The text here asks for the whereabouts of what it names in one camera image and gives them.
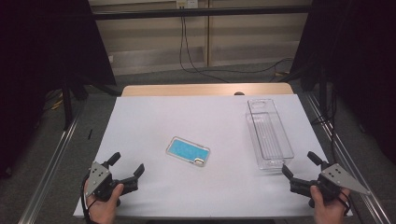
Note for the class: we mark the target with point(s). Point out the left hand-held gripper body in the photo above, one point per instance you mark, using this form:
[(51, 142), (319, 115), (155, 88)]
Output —
[(99, 177)]

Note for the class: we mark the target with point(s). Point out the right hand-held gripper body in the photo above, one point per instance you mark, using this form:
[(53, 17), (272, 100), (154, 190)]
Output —
[(337, 177)]

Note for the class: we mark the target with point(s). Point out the clear plastic container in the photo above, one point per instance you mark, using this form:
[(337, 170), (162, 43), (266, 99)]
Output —
[(269, 133)]

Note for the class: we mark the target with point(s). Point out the blue phone case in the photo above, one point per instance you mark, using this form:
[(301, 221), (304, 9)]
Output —
[(186, 151)]

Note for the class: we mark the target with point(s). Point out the person's left hand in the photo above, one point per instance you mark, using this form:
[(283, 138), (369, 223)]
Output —
[(101, 211)]

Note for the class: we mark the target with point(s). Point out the person's right hand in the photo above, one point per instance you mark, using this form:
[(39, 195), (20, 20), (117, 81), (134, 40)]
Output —
[(330, 213)]

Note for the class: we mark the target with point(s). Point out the small black floor object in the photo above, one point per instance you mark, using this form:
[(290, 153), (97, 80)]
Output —
[(90, 133)]

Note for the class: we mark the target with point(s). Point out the white table board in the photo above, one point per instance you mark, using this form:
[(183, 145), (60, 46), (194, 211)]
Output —
[(149, 124)]

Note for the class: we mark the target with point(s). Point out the wooden table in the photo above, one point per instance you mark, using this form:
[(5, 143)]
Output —
[(186, 89)]

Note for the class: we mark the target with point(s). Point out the black curtain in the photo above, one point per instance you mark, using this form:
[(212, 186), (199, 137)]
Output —
[(46, 46), (358, 62)]

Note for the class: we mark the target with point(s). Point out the black horizontal bar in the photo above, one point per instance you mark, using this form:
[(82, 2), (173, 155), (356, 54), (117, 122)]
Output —
[(186, 13)]

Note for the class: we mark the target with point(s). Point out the metal floor rail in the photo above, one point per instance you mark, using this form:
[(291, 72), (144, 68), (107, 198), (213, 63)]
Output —
[(348, 161), (49, 174)]

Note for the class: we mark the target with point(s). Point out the black stand post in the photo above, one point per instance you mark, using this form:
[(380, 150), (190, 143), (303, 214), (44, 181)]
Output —
[(67, 109)]

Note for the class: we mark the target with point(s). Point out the white wall socket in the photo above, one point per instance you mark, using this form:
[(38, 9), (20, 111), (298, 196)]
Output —
[(186, 3)]

